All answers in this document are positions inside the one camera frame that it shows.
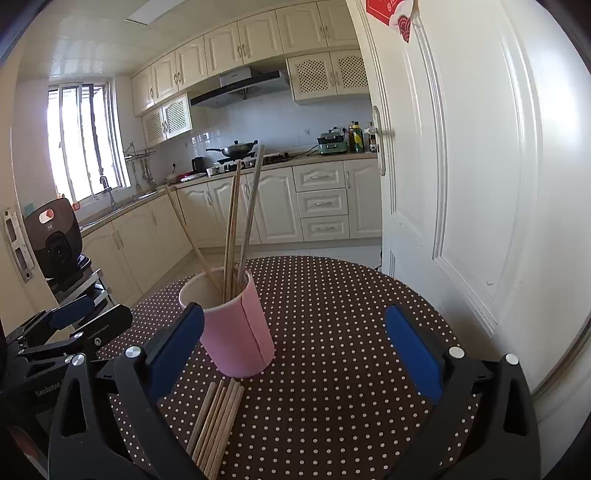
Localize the wooden chopstick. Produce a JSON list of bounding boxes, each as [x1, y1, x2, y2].
[[226, 170, 240, 300], [233, 144, 266, 294], [186, 382, 217, 455], [223, 161, 242, 302], [193, 378, 238, 479], [192, 381, 224, 463], [204, 379, 243, 479], [163, 185, 223, 296]]

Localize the pink utensil cup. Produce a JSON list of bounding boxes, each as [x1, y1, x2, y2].
[[178, 271, 276, 378]]

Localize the kitchen faucet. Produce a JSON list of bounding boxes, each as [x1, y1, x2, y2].
[[99, 174, 117, 210]]

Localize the lower kitchen cabinets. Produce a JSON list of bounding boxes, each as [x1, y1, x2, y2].
[[82, 154, 382, 305]]

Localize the kitchen cabinets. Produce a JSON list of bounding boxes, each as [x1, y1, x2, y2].
[[131, 1, 369, 147], [82, 154, 382, 305]]

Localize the upper kitchen cabinets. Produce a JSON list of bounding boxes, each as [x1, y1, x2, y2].
[[131, 1, 369, 147]]

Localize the metal rack shelf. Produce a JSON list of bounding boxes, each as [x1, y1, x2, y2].
[[51, 267, 114, 313]]

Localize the wooden chopstick on table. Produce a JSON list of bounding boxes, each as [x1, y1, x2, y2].
[[204, 379, 243, 479], [186, 382, 217, 455], [193, 378, 238, 479], [192, 381, 224, 463]]

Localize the wooden chopstick in cup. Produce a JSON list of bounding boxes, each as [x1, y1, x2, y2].
[[223, 161, 242, 302], [226, 170, 240, 300]]

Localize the brown polka dot tablecloth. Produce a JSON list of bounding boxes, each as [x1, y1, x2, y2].
[[94, 255, 484, 480]]

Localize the black electric kettle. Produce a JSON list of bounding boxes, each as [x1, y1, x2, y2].
[[191, 156, 208, 174]]

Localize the window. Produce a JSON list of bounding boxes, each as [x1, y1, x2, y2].
[[46, 82, 129, 204]]

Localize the gas stove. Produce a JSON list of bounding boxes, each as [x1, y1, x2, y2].
[[215, 151, 293, 169]]

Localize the wok on stove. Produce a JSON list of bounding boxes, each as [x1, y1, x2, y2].
[[207, 140, 259, 159]]

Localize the range hood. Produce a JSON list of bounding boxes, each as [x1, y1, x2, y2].
[[190, 70, 290, 108]]

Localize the green electric cooker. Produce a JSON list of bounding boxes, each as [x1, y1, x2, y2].
[[318, 127, 349, 155]]

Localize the green sauce bottle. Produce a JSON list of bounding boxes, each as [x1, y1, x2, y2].
[[352, 121, 365, 153]]

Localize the white door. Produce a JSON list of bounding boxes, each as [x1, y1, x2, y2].
[[348, 1, 590, 471]]

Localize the red fu decoration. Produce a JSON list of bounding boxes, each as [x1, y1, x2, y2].
[[366, 0, 417, 43]]

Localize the black tripod camera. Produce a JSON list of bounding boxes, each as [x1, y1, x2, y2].
[[24, 198, 91, 294]]

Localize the wall utensil rack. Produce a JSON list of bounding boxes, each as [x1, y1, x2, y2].
[[123, 142, 156, 192]]

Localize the door handle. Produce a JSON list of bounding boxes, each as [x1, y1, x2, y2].
[[372, 105, 394, 177]]

